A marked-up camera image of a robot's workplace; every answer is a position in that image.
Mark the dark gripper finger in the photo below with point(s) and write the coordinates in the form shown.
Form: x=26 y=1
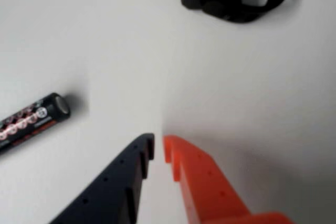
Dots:
x=113 y=187

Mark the black AAA battery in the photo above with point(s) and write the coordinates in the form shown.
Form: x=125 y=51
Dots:
x=29 y=124

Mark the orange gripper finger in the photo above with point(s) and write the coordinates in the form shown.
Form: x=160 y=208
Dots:
x=207 y=187

